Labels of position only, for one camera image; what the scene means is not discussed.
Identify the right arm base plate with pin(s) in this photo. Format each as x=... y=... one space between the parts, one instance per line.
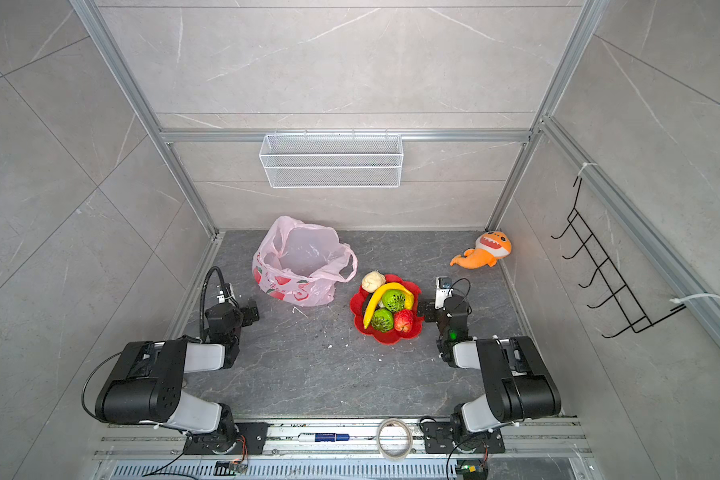
x=440 y=438

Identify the red flower-shaped bowl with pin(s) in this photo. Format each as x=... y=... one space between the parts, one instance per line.
x=359 y=303

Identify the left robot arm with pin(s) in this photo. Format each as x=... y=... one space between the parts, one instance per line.
x=145 y=386

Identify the orange shark plush toy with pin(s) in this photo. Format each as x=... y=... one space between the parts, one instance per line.
x=489 y=248

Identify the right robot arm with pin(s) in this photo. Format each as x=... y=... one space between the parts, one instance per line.
x=516 y=382

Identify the yellow banana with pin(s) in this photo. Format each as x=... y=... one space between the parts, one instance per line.
x=376 y=298

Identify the green bumpy fruit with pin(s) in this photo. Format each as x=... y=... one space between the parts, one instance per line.
x=382 y=320

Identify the blue white marker pen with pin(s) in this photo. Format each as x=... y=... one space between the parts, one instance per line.
x=323 y=437

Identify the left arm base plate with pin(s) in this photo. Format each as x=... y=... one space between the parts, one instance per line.
x=249 y=436

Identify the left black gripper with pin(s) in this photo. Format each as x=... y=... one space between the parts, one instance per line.
x=246 y=314

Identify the white wire mesh basket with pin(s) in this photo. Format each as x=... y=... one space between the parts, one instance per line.
x=332 y=160

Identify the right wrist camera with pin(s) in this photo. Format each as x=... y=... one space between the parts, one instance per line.
x=443 y=291

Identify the pink plastic bag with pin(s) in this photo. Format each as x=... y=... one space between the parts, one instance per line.
x=301 y=263

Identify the black wire hook rack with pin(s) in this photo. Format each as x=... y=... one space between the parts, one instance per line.
x=605 y=271

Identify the beige round fruit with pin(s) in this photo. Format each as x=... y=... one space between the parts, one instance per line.
x=372 y=281

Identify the white tape roll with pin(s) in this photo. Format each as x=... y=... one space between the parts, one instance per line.
x=394 y=439

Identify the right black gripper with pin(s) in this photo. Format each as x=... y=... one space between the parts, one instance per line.
x=429 y=305

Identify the red fruit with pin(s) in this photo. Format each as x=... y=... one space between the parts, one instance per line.
x=403 y=321

